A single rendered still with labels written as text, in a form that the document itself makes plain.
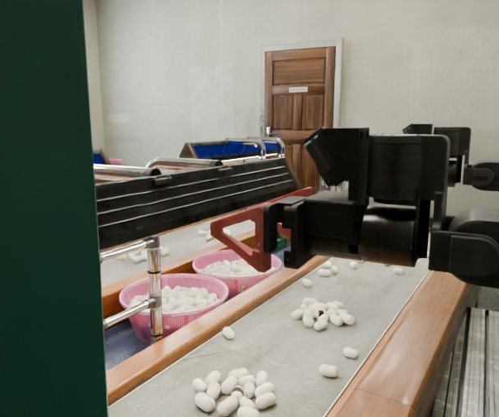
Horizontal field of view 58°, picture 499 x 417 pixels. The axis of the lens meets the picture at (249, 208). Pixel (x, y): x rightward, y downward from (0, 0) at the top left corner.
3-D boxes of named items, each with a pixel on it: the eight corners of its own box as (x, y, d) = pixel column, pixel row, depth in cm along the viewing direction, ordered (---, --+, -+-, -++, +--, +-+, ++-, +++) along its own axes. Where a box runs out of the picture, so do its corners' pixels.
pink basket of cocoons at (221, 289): (238, 309, 124) (238, 276, 122) (213, 358, 98) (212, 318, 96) (147, 302, 129) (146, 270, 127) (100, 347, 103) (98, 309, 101)
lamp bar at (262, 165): (301, 192, 93) (302, 157, 92) (7, 281, 42) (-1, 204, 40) (267, 189, 98) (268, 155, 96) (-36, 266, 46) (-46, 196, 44)
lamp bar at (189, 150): (282, 153, 203) (282, 136, 202) (195, 165, 151) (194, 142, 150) (266, 152, 207) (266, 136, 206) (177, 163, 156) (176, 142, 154)
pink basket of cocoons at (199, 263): (296, 286, 141) (296, 257, 139) (251, 318, 119) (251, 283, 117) (226, 271, 155) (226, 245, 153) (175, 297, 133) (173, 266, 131)
